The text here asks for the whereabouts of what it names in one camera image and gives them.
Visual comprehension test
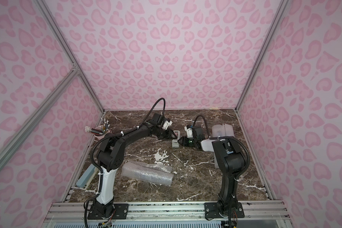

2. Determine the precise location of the pink pen cup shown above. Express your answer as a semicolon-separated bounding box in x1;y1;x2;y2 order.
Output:
95;130;112;142

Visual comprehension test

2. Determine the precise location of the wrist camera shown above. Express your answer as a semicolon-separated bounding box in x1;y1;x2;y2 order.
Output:
162;120;173;130
184;125;193;138

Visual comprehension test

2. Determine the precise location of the white tape dispenser pink roll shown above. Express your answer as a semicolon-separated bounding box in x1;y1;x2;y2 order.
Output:
172;130;180;148

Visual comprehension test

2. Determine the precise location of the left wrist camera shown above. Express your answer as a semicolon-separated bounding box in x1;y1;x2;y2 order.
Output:
162;120;173;130

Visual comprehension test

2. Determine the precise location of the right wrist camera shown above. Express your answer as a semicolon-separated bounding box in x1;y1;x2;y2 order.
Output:
184;125;193;138

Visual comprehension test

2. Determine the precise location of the light blue stapler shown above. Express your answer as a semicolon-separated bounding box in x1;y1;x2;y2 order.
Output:
76;164;98;190

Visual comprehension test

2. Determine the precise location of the bubble wrap sheet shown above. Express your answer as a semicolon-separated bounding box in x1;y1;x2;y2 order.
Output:
223;124;235;137
121;161;173;186
212;124;226;137

